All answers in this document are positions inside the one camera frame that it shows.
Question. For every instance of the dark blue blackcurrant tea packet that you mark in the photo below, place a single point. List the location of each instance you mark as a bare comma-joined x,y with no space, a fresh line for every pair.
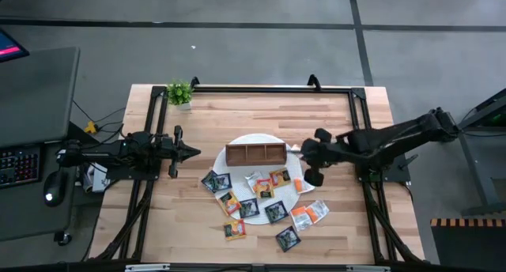
288,238
223,181
276,211
249,208
207,180

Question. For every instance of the backlit black keyboard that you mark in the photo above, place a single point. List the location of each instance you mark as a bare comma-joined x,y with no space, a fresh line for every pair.
20,167

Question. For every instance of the orange peach tea packet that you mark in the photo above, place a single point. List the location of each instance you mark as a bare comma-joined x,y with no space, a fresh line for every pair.
235,229
280,177
264,189
229,202

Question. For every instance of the black desk caster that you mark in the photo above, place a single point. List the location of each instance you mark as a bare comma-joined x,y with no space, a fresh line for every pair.
63,238

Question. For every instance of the wooden three-compartment tea box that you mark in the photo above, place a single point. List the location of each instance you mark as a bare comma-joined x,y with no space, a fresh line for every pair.
256,154

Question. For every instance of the small green potted plant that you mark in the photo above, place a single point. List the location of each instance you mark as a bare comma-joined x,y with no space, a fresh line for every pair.
180,93

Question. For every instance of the white box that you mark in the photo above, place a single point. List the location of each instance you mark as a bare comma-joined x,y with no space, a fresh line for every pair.
97,182

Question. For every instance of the white orange tea packet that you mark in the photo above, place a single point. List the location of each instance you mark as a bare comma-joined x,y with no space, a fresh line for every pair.
303,185
251,177
300,217
318,211

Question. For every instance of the black computer mouse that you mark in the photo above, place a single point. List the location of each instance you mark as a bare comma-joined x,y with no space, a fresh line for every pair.
54,187

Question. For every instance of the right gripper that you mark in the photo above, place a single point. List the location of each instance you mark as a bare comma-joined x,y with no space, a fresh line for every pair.
322,153

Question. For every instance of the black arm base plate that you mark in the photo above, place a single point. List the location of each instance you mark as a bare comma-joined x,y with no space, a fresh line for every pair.
130,176
399,173

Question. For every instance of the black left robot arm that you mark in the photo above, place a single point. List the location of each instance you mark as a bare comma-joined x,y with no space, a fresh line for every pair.
110,152

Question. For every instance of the black metal table frame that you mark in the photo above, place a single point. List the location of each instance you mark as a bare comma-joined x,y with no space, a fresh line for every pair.
276,90

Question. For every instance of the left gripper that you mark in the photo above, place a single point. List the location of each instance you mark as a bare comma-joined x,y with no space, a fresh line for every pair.
178,153

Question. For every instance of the black clamp lever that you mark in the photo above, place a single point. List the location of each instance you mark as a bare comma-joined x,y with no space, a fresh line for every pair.
409,161

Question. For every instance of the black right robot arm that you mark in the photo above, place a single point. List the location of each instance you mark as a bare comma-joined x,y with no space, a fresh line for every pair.
395,139

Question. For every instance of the black metal stand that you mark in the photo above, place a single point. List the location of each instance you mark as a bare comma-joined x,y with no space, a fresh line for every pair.
472,165

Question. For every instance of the white round woven placemat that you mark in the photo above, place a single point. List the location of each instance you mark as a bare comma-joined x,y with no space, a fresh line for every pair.
239,183

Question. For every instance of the black box orange striped edge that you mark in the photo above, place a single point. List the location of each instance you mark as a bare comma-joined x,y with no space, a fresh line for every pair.
466,244

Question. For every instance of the computer monitor pink stripe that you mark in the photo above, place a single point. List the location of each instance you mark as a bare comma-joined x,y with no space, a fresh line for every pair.
10,46

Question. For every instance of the silver frame bracket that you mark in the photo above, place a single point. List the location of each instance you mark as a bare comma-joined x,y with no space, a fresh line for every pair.
367,269
148,268

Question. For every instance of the grey computer desk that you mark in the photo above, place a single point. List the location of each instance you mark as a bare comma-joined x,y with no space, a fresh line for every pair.
35,98

